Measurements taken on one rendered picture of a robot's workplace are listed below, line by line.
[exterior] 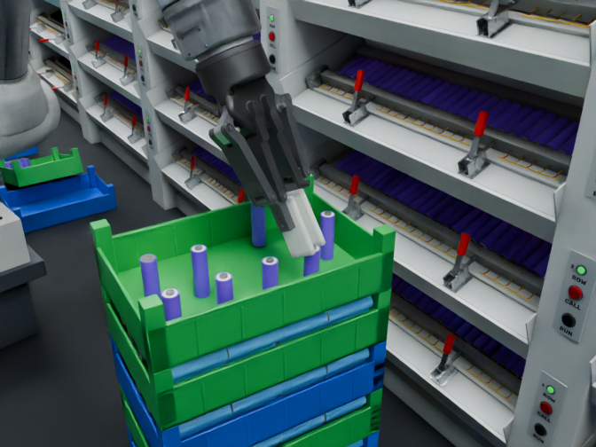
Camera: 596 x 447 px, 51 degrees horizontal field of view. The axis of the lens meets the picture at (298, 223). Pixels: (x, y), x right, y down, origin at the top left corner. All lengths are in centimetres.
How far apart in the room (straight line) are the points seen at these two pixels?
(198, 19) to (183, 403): 39
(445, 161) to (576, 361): 33
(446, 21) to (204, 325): 55
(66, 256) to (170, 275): 108
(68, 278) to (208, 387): 109
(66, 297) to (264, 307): 106
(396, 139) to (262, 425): 51
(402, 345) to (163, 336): 66
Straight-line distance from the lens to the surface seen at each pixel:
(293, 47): 123
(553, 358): 94
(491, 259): 104
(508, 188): 91
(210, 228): 83
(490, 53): 88
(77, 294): 169
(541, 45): 84
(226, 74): 65
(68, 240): 194
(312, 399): 80
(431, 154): 100
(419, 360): 119
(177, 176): 190
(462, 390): 114
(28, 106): 143
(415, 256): 110
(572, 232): 85
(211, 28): 64
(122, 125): 233
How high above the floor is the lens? 91
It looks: 28 degrees down
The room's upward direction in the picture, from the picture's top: straight up
